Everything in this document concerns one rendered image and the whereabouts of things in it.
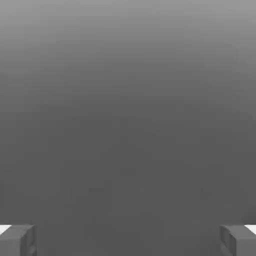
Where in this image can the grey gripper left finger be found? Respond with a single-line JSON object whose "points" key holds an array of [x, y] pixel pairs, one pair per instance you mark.
{"points": [[14, 242]]}

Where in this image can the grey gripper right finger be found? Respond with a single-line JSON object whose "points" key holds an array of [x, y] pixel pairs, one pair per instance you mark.
{"points": [[242, 242]]}

